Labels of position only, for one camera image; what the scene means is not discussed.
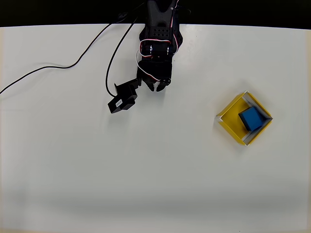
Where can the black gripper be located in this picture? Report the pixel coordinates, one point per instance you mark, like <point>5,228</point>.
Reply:
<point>152,78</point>

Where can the blue cube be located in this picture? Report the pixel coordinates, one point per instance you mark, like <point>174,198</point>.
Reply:
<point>251,119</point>

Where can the yellow square tray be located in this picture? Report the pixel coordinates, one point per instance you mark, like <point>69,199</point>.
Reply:
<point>230,119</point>

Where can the black camera on gripper mount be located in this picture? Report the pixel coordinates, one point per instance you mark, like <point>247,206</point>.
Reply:
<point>122,99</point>

